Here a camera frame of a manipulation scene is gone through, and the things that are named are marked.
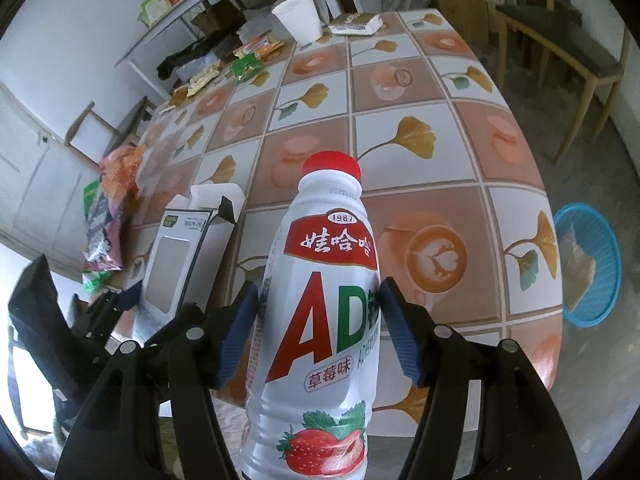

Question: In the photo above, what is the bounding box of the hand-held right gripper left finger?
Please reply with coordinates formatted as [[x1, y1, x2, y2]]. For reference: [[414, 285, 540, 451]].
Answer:
[[54, 282, 261, 480]]

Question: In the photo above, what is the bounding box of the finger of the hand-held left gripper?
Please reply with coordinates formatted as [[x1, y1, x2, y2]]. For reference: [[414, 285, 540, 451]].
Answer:
[[75, 280, 146, 350], [172, 197, 237, 321]]

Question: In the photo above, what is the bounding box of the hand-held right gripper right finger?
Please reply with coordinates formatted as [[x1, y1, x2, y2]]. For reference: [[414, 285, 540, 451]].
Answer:
[[379, 277, 583, 480]]

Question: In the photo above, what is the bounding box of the white box with window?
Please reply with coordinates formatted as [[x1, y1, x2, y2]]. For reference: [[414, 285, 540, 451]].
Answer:
[[134, 184, 247, 347]]

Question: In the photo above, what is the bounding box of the white bottle with red cap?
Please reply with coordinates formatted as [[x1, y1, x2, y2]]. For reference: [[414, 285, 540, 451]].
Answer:
[[239, 151, 384, 480]]

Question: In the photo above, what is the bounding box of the blue plastic basket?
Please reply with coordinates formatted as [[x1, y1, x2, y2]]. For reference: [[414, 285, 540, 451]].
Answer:
[[552, 202, 623, 329]]

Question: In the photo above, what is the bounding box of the pink snack bag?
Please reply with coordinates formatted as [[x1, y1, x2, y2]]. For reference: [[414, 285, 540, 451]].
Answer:
[[82, 190, 132, 274]]

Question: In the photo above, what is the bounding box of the green snack bag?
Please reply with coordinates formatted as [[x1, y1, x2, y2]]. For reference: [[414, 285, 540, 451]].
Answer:
[[81, 179, 117, 293]]

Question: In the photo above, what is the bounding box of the yellow snack packet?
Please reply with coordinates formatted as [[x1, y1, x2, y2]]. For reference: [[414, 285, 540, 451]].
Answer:
[[187, 67, 224, 97]]

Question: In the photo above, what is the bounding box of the white cabinet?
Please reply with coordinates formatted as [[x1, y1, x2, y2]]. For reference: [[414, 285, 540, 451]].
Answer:
[[0, 81, 102, 282]]

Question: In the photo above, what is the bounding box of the small green snack packet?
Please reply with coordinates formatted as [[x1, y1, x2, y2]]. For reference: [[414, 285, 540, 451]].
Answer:
[[230, 54, 267, 84]]

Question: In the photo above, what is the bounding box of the black bag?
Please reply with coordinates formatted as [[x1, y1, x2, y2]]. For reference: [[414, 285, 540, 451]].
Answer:
[[155, 32, 242, 81]]

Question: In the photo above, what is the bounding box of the orange snack packet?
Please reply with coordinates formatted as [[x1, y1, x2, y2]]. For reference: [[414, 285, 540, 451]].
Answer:
[[235, 37, 284, 61]]

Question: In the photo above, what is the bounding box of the wooden chair with dark seat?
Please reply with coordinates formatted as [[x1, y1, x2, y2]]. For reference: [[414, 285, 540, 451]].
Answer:
[[65, 97, 157, 150], [495, 0, 633, 166]]

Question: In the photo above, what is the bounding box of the patterned tablecloth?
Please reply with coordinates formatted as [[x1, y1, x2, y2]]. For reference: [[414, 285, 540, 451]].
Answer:
[[122, 7, 563, 411]]

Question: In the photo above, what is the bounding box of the crumpled pale plastic bag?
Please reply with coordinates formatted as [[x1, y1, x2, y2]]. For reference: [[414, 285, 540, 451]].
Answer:
[[559, 224, 597, 307]]

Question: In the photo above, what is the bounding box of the white side table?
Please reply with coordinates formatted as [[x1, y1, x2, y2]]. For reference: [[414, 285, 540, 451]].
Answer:
[[115, 0, 363, 106]]

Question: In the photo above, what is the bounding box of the white paper cup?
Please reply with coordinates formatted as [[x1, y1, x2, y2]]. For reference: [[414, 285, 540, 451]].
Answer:
[[271, 0, 325, 45]]

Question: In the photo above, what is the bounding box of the small flat packet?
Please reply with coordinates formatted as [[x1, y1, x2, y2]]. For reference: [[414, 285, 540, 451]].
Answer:
[[327, 11, 385, 36]]

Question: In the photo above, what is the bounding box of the cardboard box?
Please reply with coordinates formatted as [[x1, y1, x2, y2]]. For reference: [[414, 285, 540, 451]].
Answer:
[[432, 0, 497, 52]]

